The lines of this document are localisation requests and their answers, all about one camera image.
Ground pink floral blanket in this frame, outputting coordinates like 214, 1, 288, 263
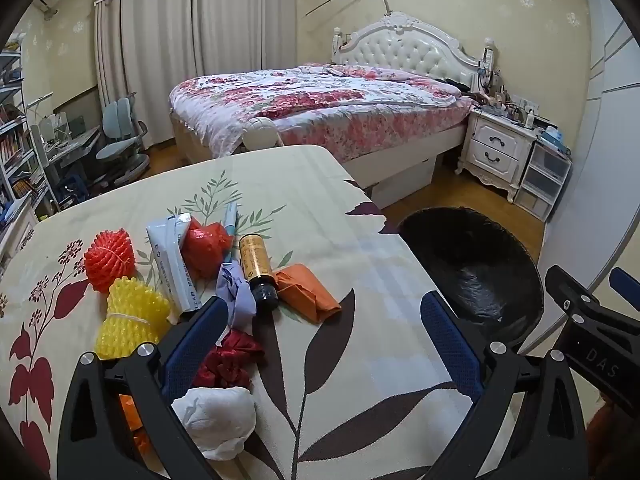
169, 62, 477, 159

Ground black trash bin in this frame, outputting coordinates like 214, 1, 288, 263
399, 207, 545, 352

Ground person's right forearm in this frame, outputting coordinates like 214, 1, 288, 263
586, 395, 640, 480

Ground orange packet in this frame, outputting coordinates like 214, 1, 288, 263
273, 262, 343, 324

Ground white cabinet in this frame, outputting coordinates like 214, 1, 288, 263
0, 194, 42, 273

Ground orange wrapper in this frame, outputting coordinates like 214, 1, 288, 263
118, 394, 152, 457

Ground red plastic bag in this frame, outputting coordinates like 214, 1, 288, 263
180, 217, 234, 281

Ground white box under bed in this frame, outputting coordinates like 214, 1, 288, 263
369, 155, 437, 212

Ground group of small bottles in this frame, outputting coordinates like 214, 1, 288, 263
472, 56, 552, 129

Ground grey study desk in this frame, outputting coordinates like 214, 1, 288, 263
30, 111, 102, 197

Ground white bookshelf with books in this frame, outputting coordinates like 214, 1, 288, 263
0, 34, 51, 227

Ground white tissue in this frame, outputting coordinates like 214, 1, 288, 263
171, 386, 257, 462

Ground grey-blue desk chair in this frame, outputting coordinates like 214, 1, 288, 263
94, 92, 151, 187

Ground white nightstand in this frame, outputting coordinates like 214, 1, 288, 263
455, 109, 539, 204

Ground red foam fruit net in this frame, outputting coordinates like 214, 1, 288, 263
83, 229, 137, 294

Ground white wardrobe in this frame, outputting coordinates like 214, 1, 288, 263
542, 0, 640, 341

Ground lavender cloth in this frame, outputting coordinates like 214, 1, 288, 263
216, 261, 257, 330

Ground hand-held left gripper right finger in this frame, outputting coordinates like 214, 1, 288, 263
421, 291, 587, 480

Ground brown bottle with yellow label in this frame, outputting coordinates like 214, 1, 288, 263
237, 233, 279, 317

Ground floral tablecloth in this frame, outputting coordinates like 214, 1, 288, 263
0, 145, 501, 480

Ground dark red ribbon bow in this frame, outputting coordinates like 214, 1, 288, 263
192, 331, 266, 392

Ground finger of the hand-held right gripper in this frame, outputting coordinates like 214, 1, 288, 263
544, 265, 640, 341
612, 266, 640, 311

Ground beige curtain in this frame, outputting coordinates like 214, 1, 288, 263
192, 0, 302, 75
94, 0, 201, 154

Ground yellow foam fruit net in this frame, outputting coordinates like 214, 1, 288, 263
95, 277, 172, 361

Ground plastic drawer unit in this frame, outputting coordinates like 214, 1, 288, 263
513, 136, 572, 222

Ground blue crate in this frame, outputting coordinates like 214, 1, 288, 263
54, 174, 92, 212

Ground white squeezed tube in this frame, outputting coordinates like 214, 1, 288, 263
146, 212, 202, 317

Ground blue and white pen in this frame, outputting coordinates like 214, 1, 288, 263
222, 202, 242, 263

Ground white bed with tufted headboard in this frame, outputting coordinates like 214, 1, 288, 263
167, 12, 497, 212

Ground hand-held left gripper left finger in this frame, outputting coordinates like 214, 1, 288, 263
56, 296, 231, 480

